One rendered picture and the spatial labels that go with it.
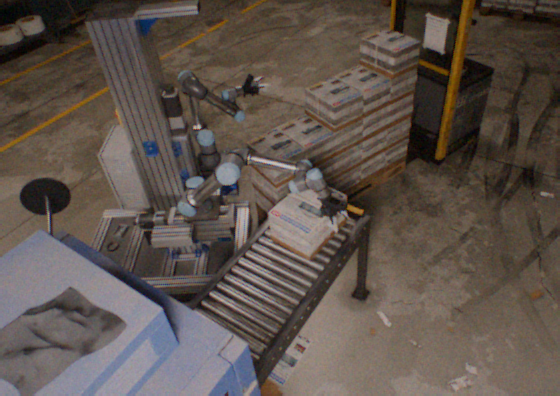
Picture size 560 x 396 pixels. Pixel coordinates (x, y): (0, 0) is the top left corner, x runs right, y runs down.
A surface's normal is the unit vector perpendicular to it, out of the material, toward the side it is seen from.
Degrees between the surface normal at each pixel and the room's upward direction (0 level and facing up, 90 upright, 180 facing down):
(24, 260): 0
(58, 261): 0
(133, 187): 90
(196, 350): 0
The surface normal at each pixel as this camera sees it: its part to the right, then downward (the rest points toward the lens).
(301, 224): -0.07, -0.73
